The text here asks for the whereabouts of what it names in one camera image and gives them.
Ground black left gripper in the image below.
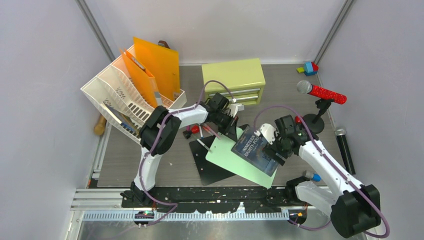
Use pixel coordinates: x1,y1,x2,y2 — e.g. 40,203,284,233
213,110,239,142

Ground Nineteen Eighty-Four dark book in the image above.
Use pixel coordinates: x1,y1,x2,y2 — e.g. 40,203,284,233
231,125,279,177

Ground thick orange binder folder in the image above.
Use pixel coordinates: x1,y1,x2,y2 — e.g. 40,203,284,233
120,50,163,108

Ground white plastic file rack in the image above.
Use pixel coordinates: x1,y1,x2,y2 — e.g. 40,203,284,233
80,44,187,145

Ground Animal Farm blue book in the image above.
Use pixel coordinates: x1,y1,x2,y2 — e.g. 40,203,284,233
102,103,139,137

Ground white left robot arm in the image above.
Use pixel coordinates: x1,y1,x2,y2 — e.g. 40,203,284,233
130,93,242,207

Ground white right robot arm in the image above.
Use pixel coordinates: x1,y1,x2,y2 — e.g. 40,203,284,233
256,115,383,238

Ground mint green clipboard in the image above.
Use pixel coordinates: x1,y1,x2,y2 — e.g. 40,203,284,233
205,128,277,189

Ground pink highlighter pen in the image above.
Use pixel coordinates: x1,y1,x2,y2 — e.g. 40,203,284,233
202,124,220,139

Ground blue cap white marker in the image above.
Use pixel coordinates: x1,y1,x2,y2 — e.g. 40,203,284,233
198,125,204,139

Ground black clipboard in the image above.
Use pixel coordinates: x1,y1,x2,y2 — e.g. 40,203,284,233
189,140,236,186

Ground green metal drawer cabinet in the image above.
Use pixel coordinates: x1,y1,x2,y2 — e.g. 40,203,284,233
201,58,266,105

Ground blue silver small marker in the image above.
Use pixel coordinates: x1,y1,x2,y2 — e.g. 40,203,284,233
302,170,321,182

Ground black microphone stand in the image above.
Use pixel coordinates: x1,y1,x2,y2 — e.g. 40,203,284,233
302,98,335,135

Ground black handheld microphone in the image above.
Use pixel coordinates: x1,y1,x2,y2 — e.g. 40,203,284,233
334,127,356,175

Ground red glitter microphone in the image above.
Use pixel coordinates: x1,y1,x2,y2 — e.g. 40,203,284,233
296,80,347,105

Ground colourful toy blocks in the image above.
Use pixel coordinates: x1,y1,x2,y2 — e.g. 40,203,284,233
296,61,319,76

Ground thin orange folder in rack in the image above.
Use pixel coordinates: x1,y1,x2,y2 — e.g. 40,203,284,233
133,36,181,101

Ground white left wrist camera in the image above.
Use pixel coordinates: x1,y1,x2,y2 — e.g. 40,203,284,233
228,98,245,117

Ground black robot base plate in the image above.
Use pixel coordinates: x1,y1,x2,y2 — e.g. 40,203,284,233
120,186,309,214

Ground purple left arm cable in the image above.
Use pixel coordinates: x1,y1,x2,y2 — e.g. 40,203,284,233
138,80,237,226

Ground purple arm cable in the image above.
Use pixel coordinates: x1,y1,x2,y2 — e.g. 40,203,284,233
138,80,237,226
253,105,391,239

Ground wooden handle tool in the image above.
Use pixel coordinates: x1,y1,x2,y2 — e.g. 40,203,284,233
93,114,107,136

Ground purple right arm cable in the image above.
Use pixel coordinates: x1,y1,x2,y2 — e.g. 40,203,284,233
253,105,391,239

